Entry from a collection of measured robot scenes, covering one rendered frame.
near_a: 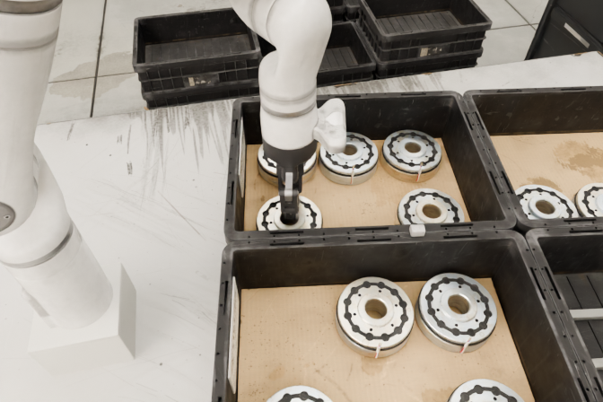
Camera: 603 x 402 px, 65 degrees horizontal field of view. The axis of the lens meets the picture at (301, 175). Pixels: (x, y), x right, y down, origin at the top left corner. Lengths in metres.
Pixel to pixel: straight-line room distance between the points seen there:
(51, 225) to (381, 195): 0.50
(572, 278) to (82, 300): 0.70
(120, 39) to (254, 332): 2.39
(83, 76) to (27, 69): 2.24
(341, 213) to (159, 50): 1.19
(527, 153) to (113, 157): 0.85
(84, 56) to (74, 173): 1.76
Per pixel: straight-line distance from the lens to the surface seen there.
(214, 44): 1.82
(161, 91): 1.64
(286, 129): 0.59
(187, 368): 0.82
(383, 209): 0.80
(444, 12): 2.07
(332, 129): 0.61
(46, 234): 0.63
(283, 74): 0.53
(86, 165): 1.14
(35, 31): 0.43
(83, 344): 0.79
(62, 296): 0.71
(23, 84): 0.46
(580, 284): 0.82
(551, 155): 0.99
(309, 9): 0.50
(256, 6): 0.52
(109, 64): 2.73
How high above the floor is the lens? 1.45
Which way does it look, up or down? 48 degrees down
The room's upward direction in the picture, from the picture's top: straight up
